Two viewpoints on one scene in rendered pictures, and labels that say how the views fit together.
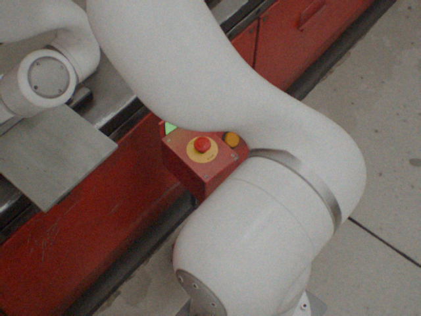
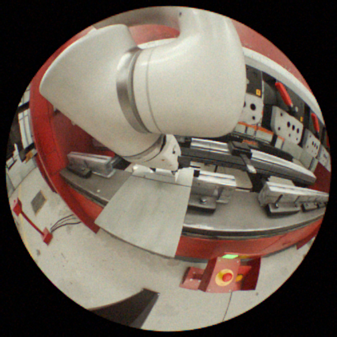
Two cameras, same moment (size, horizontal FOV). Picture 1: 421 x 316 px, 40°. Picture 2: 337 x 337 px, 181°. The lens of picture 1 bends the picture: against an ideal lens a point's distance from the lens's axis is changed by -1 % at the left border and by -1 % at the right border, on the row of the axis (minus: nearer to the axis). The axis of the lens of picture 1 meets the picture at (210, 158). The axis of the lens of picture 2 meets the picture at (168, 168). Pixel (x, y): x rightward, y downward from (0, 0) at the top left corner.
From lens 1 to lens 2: 91 cm
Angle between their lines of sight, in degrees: 50
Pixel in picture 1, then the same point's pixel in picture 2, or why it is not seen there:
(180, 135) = (225, 263)
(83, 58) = (176, 44)
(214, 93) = not seen: outside the picture
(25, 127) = (156, 186)
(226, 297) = not seen: outside the picture
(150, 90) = not seen: outside the picture
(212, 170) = (214, 290)
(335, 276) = (208, 305)
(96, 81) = (222, 207)
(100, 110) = (210, 220)
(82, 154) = (148, 232)
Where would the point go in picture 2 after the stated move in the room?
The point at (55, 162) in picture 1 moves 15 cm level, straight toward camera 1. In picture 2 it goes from (133, 215) to (81, 252)
